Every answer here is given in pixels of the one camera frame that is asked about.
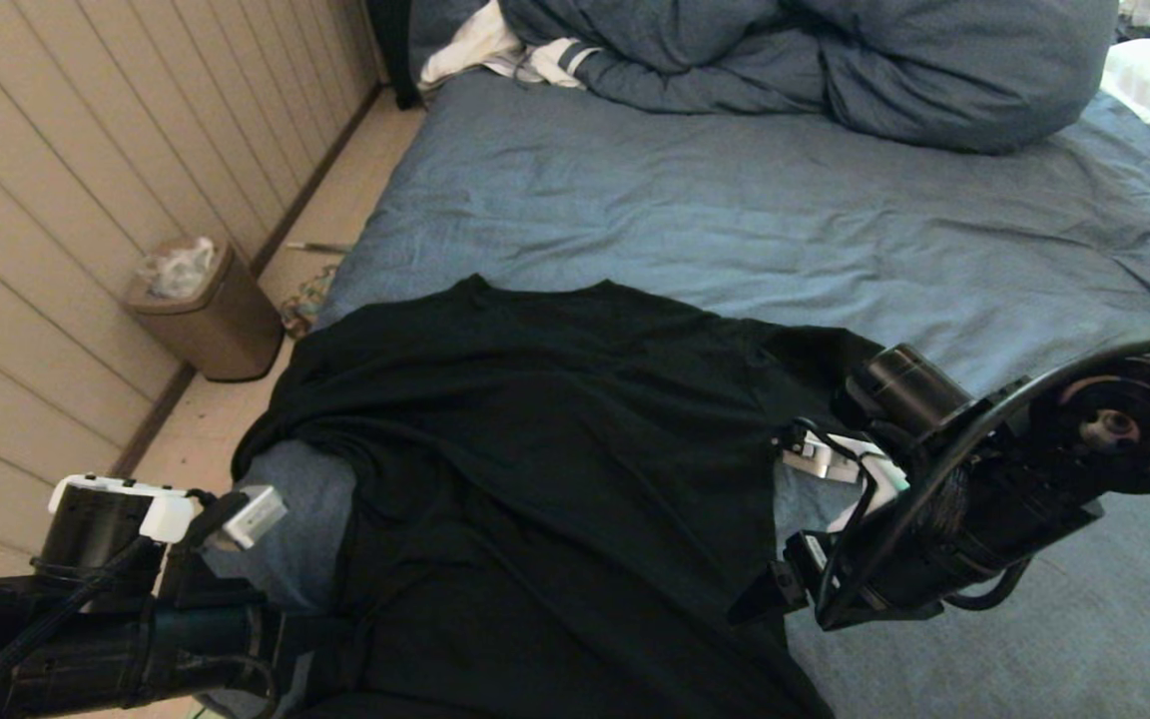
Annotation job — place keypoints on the brown trash bin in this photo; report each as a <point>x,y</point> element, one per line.
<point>226,335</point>

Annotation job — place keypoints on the bed with blue sheet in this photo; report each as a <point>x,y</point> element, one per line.
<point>785,220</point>

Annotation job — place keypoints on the white striped garment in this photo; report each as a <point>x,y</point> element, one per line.
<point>475,50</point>

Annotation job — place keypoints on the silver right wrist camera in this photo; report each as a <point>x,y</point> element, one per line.
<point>830,454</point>

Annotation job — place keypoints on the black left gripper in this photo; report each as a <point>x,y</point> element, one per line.
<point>156,659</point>

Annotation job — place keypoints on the thin dark pen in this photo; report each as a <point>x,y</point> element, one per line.
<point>320,248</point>

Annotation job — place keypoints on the black bedside furniture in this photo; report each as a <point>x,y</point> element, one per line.
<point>393,50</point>

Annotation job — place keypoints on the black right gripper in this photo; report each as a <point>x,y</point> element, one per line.
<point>954,539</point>

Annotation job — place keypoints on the blue bunched duvet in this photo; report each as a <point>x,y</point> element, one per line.
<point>835,70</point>

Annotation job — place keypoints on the clear plastic bin bag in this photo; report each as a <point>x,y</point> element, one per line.
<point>178,272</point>

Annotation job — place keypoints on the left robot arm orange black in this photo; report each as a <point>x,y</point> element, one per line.
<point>86,559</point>

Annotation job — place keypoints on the black printed t-shirt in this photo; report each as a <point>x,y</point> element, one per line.
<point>575,479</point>

